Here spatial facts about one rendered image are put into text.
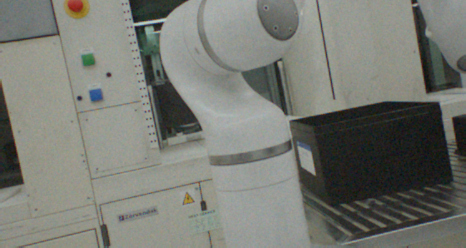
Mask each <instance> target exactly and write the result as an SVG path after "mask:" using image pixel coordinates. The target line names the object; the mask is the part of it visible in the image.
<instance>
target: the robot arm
mask: <svg viewBox="0 0 466 248"><path fill-rule="evenodd" d="M417 1H418V3H419V6H420V8H421V10H422V14H423V16H424V19H425V21H426V23H427V25H428V26H427V29H426V37H428V38H429V39H431V40H432V41H433V42H435V43H436V44H437V45H438V47H439V50H440V51H441V52H442V53H443V55H444V58H446V62H447V63H448V64H449V65H450V66H451V67H452V68H453V69H454V70H455V71H457V72H460V73H463V74H466V0H417ZM305 2H306V0H189V1H187V2H186V3H182V4H181V5H180V6H179V7H178V8H176V9H175V10H174V11H173V12H171V14H170V15H169V16H168V17H167V18H166V20H165V22H164V24H163V25H162V28H161V39H160V49H161V59H162V64H163V67H164V68H165V71H166V74H167V76H168V77H169V79H170V81H171V82H172V84H173V87H174V88H175V89H176V90H177V91H178V93H179V95H180V96H181V97H182V98H183V101H184V102H186V104H187V105H188V107H189V108H190V109H191V110H192V111H193V113H194V115H195V116H196V118H197V119H198V122H199V123H200V125H201V127H202V130H203V134H204V137H205V140H206V148H207V151H208V159H209V162H210V166H211V173H212V176H213V185H214V187H215V192H216V199H217V205H218V210H219V213H220V217H221V224H222V231H223V235H224V238H225V243H226V248H312V245H311V241H310V234H309V230H308V226H307V222H306V218H305V208H304V203H303V200H302V195H301V191H300V184H299V181H298V173H297V168H296V164H295V157H294V153H293V149H292V142H291V138H290V131H289V127H288V125H287V120H286V118H285V115H284V113H283V112H282V111H281V109H279V108H278V106H276V105H275V104H273V103H272V102H268V101H267V100H266V99H264V98H263V97H262V96H260V95H259V94H258V93H257V92H255V91H254V90H252V88H251V87H249V86H248V84H247V82H246V81H245V80H244V78H243V76H242V74H241V73H242V72H244V71H248V70H251V69H254V68H257V67H264V66H267V65H268V64H271V63H272V62H276V61H277V60H278V59H280V58H281V57H283V56H284V55H285V54H286V53H287V52H288V51H289V50H290V49H291V48H292V47H293V46H294V45H295V43H296V41H298V39H299V35H300V33H301V31H302V29H303V25H304V20H305Z"/></svg>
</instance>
